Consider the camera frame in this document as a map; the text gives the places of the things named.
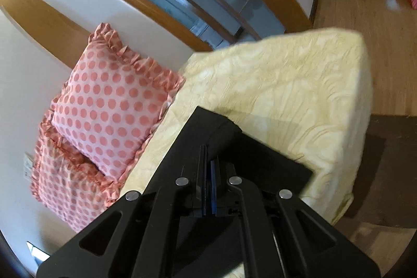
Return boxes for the yellow patterned bed cover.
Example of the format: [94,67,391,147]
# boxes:
[124,28,372,224]

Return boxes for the white wall socket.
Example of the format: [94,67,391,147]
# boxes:
[23,152,34,181]

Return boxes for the pink polka dot pillow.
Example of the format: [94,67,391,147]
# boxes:
[30,108,121,232]
[52,23,185,181]

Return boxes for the black pants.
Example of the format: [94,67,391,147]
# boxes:
[143,106,314,278]

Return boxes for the pink polka dot pillow left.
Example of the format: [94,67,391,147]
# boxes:
[30,108,121,232]

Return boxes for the pink polka dot pillow right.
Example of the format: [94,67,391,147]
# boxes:
[52,23,185,181]

